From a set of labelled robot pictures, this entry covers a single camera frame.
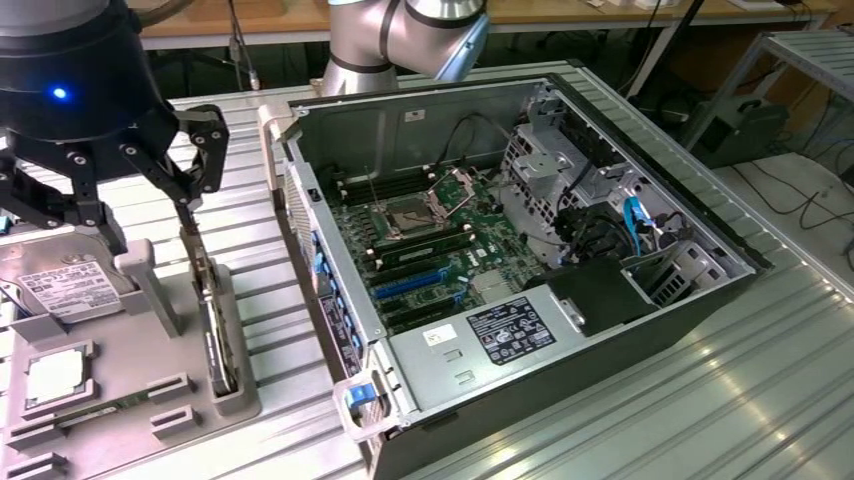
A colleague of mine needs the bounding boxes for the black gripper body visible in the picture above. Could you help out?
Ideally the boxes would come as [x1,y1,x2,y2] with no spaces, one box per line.
[0,12,180,147]

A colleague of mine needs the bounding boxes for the graphics card with metal bracket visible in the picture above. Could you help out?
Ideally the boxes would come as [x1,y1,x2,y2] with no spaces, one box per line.
[177,199,241,401]

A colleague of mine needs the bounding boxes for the silver hard disk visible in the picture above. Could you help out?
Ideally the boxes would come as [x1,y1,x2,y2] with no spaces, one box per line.
[0,219,134,321]

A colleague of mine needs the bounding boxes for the grey parts rack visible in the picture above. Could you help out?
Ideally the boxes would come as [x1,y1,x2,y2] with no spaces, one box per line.
[0,234,262,480]

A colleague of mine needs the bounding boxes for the CPU socket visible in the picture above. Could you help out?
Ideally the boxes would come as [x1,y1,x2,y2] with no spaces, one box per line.
[376,199,441,241]

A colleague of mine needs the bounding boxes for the silver CPU chip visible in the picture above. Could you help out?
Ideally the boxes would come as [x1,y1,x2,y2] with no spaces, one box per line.
[24,349,92,401]

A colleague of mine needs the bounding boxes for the metal socket cover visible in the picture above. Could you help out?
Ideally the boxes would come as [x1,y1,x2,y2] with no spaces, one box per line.
[425,167,485,211]

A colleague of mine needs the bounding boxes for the green RAM stick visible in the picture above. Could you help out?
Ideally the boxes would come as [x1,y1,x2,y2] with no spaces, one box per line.
[56,392,152,429]
[379,234,472,266]

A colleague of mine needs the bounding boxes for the blue expansion slot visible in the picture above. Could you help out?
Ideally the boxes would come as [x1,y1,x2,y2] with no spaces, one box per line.
[371,269,449,302]

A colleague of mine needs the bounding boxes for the black expansion slot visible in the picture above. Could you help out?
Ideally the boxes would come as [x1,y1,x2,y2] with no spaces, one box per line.
[385,297,465,329]

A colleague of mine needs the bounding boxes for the green motherboard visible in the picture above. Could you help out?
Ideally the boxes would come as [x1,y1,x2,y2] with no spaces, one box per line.
[319,159,555,336]

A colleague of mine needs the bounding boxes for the silver disk bay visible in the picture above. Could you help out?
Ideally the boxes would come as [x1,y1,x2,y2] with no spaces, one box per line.
[499,92,641,251]

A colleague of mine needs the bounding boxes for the silver chipset heatsink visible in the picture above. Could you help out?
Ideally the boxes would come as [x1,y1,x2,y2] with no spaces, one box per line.
[469,274,515,301]

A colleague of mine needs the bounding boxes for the grey power supply unit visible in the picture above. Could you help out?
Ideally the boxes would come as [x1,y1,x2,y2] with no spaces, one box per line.
[385,294,588,416]

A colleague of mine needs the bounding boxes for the black fan shroud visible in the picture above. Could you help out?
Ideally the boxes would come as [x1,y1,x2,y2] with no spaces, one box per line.
[523,257,659,339]

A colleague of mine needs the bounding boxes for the open black PC case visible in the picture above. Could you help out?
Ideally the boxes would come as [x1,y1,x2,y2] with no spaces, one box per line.
[256,72,775,480]

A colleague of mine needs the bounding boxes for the black box device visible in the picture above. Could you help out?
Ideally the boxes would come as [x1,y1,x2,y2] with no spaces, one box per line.
[692,99,788,169]

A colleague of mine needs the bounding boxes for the wooden desk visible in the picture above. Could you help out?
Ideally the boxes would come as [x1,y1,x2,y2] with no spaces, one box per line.
[132,0,835,51]

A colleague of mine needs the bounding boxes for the metal slat table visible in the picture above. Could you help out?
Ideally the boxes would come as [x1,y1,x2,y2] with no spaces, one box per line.
[685,29,854,151]

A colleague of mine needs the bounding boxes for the grey hanging cable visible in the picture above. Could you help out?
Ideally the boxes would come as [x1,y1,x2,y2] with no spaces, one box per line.
[225,0,262,92]

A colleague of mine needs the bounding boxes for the dark camera cable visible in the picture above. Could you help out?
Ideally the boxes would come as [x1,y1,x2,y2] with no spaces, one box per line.
[129,0,198,26]

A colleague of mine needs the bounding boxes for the thin dark wire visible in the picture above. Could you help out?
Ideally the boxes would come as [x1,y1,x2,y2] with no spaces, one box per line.
[432,113,519,169]

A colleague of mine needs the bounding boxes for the black wire bundle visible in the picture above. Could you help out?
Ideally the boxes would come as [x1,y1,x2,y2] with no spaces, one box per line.
[552,204,632,266]

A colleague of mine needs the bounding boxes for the blue data wire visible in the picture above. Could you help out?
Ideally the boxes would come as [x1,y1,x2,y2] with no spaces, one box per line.
[619,195,652,259]

